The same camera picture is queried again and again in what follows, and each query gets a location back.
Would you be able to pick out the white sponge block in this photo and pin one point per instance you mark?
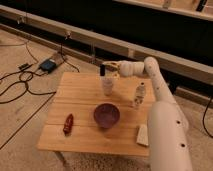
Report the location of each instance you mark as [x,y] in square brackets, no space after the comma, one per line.
[142,136]

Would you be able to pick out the purple bowl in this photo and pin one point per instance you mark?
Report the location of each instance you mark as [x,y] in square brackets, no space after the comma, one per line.
[106,115]

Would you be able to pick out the blue power adapter box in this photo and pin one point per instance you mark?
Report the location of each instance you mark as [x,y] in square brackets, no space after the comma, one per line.
[47,65]

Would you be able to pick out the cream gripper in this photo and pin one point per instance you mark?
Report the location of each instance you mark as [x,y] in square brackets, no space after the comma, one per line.
[112,67]

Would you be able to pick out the white ceramic cup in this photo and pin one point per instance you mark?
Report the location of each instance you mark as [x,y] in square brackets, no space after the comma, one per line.
[107,85]

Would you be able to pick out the red chili pepper toy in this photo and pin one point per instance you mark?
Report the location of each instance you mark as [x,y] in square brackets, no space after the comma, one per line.
[68,125]

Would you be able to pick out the clear plastic bottle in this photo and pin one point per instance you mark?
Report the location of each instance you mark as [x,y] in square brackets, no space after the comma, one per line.
[139,95]

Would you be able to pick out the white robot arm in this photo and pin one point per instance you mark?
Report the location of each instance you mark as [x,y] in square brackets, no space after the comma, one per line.
[166,124]

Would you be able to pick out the wooden table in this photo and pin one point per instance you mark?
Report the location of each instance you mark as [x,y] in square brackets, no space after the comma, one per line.
[83,119]

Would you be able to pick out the small black device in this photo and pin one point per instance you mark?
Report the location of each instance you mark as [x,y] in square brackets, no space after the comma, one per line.
[24,66]

